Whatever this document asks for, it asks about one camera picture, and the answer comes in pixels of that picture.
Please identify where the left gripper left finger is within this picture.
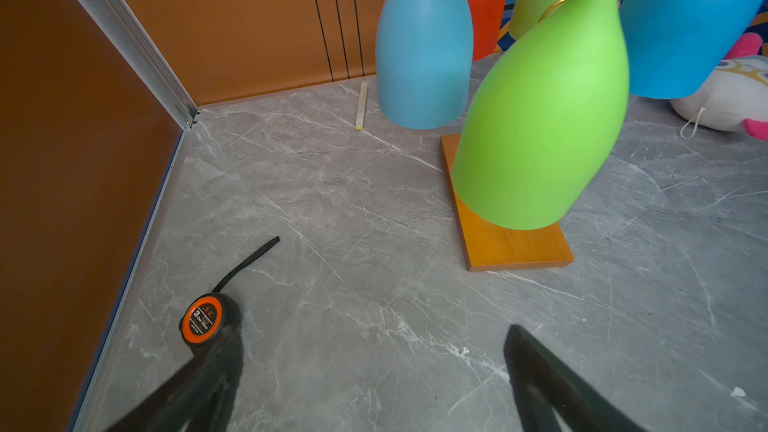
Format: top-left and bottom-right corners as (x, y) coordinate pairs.
(109, 325), (243, 431)

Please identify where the orange black tape measure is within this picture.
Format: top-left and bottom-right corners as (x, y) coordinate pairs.
(179, 236), (280, 352)

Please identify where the white pink plush toy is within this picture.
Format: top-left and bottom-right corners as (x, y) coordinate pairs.
(670, 32), (767, 141)

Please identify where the front green wine glass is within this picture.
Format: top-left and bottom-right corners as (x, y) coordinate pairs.
(451, 0), (630, 230)

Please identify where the light blue wine glass left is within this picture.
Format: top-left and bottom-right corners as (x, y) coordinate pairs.
(376, 0), (474, 129)

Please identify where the wooden rack base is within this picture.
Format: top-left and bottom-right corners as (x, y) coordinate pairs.
(440, 134), (574, 272)

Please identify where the small yellow ruler piece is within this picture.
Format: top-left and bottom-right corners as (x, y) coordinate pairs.
(355, 82), (369, 131)

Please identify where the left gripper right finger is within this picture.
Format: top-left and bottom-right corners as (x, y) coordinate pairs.
(504, 324), (642, 431)

